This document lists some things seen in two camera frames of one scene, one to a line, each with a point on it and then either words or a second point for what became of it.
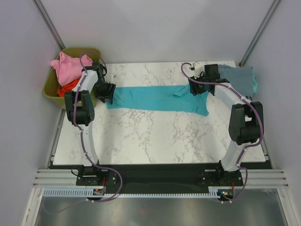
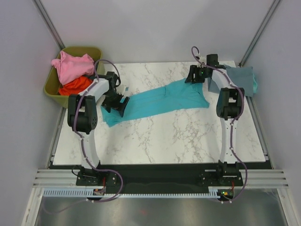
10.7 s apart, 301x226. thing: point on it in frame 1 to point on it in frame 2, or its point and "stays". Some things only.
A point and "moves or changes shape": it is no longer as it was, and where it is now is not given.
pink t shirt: x=68 y=69 stays
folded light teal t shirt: x=255 y=85 stays
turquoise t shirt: x=160 y=98 moves or changes shape
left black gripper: x=107 y=95 to x=118 y=106
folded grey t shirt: x=241 y=78 stays
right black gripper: x=194 y=89 to x=194 y=70
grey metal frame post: x=45 y=16 stays
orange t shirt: x=68 y=87 stays
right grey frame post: x=259 y=32 stays
